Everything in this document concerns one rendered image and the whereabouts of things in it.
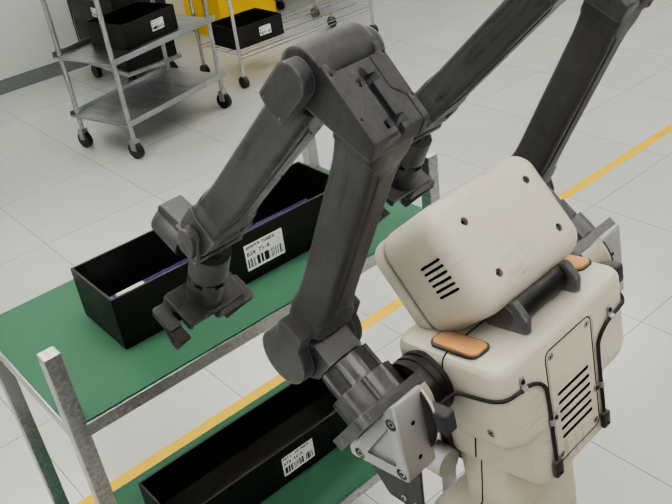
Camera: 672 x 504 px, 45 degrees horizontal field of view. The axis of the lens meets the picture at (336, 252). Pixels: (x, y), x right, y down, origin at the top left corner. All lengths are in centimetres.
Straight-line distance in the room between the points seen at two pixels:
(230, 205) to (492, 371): 36
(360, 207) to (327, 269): 11
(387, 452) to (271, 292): 71
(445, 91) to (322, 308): 47
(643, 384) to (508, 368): 190
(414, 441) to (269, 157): 37
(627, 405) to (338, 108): 214
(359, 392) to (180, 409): 197
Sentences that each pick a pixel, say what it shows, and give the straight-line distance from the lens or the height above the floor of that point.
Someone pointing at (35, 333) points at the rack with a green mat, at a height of 95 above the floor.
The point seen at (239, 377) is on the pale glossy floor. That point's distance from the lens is 296.
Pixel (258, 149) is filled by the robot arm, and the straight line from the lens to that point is 89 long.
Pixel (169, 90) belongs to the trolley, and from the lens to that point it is 513.
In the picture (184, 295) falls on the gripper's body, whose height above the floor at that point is 121.
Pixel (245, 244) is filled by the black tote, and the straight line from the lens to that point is 164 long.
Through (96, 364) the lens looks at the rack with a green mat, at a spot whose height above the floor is 95.
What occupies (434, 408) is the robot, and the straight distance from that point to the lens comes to 97.
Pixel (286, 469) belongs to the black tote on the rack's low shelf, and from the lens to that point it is 205.
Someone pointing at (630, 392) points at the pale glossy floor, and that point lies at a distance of 281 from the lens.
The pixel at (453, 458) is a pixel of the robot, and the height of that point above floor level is 99.
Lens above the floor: 186
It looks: 32 degrees down
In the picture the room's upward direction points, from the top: 8 degrees counter-clockwise
